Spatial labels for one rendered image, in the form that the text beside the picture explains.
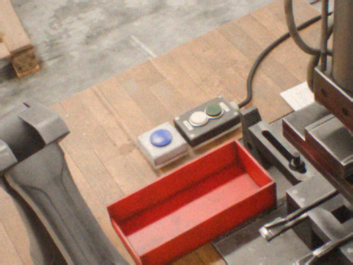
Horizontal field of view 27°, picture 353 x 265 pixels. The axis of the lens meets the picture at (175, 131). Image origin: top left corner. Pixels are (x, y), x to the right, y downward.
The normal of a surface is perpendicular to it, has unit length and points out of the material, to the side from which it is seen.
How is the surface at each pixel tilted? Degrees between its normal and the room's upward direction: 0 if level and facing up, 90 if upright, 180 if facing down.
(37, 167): 42
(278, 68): 0
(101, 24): 0
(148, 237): 0
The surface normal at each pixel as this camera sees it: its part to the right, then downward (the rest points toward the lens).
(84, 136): -0.12, -0.69
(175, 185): 0.49, 0.58
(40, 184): 0.30, -0.16
